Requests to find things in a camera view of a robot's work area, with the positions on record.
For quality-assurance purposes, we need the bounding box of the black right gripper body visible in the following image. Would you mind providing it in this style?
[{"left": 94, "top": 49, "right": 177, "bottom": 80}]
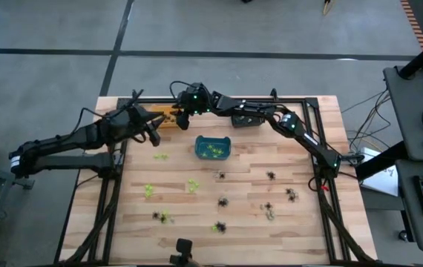
[{"left": 176, "top": 84, "right": 212, "bottom": 131}]

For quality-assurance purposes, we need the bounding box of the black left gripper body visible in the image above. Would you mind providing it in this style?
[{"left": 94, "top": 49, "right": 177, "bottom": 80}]
[{"left": 117, "top": 105, "right": 163, "bottom": 148}]

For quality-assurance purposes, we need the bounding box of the orange plastic bin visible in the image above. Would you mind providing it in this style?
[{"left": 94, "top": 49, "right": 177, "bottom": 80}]
[{"left": 151, "top": 105, "right": 181, "bottom": 129}]

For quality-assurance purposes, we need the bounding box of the teal plastic bin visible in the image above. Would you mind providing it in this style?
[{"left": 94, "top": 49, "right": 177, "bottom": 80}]
[{"left": 194, "top": 135, "right": 232, "bottom": 161}]

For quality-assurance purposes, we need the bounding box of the black mesh plastic basket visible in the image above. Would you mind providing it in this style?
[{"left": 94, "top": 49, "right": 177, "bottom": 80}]
[{"left": 229, "top": 111, "right": 266, "bottom": 129}]

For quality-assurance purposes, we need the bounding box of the white printed sheet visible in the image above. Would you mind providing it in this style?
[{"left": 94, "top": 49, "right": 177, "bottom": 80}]
[{"left": 359, "top": 147, "right": 400, "bottom": 197}]

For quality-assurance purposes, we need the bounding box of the grey desk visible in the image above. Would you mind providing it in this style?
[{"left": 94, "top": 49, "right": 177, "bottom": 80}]
[
  {"left": 395, "top": 159, "right": 423, "bottom": 254},
  {"left": 383, "top": 65, "right": 423, "bottom": 162}
]

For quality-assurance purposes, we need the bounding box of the black aluminium table frame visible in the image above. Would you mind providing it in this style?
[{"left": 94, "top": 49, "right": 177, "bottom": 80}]
[{"left": 53, "top": 88, "right": 378, "bottom": 266}]

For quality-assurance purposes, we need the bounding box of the black handheld camera rig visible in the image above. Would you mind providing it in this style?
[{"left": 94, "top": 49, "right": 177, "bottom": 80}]
[{"left": 169, "top": 238, "right": 194, "bottom": 267}]

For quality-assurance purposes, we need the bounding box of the black cable bundle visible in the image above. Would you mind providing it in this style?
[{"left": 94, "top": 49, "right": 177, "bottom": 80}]
[{"left": 344, "top": 88, "right": 393, "bottom": 159}]

